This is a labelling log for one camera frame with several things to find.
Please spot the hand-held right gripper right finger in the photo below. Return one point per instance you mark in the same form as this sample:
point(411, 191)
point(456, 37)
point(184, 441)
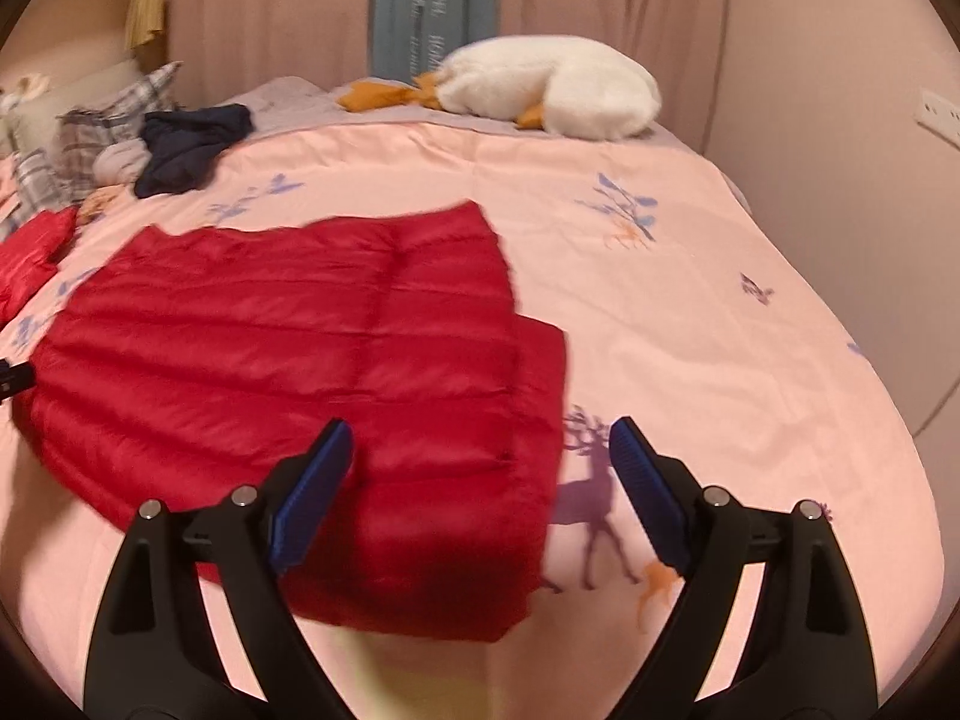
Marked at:
point(649, 496)

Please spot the cream plush toy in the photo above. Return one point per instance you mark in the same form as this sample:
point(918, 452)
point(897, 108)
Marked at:
point(22, 94)

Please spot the red puffer jacket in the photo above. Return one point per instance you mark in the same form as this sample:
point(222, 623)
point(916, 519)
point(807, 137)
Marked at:
point(285, 360)

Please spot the navy blue cloth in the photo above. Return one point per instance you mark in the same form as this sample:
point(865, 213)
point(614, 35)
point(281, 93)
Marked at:
point(187, 142)

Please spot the large grey plaid pillow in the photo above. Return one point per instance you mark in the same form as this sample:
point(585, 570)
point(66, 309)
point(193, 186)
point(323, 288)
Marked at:
point(127, 101)

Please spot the teal curtain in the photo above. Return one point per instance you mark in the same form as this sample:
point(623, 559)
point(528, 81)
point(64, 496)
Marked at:
point(435, 7)

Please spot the pink deer print blanket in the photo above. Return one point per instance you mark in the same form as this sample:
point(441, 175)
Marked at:
point(712, 360)

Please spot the beige fringed hanging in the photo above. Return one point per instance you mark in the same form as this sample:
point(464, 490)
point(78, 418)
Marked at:
point(146, 7)

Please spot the white goose plush toy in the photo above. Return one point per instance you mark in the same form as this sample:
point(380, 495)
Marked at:
point(540, 82)

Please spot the white wall socket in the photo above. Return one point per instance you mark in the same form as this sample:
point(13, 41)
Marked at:
point(941, 111)

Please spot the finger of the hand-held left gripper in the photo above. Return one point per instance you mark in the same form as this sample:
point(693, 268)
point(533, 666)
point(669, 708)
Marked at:
point(15, 380)

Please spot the light grey cloth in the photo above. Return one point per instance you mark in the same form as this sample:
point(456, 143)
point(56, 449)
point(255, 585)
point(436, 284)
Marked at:
point(120, 161)

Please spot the pink curtain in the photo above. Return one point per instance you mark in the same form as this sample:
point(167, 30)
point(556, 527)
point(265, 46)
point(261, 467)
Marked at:
point(262, 7)

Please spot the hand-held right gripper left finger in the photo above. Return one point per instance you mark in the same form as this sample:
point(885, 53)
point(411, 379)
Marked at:
point(315, 496)

